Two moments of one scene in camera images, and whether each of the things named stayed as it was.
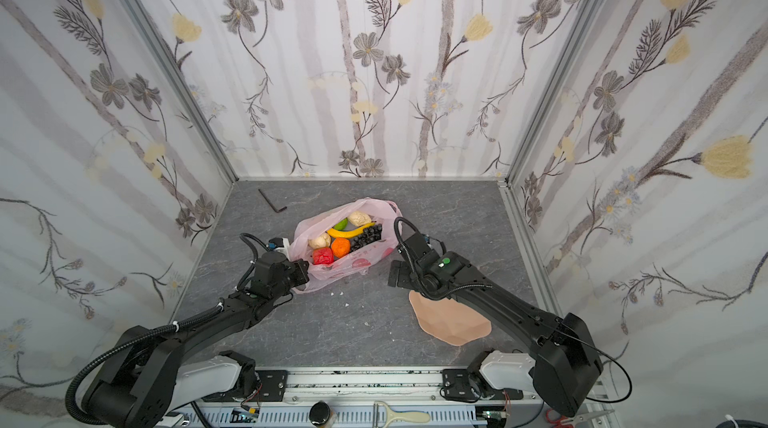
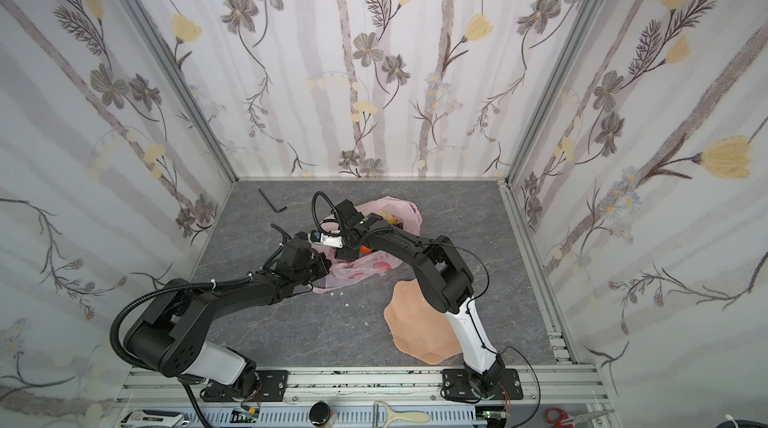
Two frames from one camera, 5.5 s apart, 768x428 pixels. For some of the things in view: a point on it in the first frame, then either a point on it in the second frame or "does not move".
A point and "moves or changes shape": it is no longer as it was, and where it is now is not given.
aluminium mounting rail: x=363 y=385 does not move
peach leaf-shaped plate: x=448 y=320 moves or changes shape
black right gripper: x=399 y=275 -> x=346 y=236
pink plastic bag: x=384 y=212 moves or changes shape
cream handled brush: x=398 y=415 does not move
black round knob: x=319 y=413 does not move
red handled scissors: x=568 y=422 does not move
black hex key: x=284 y=208 does not move
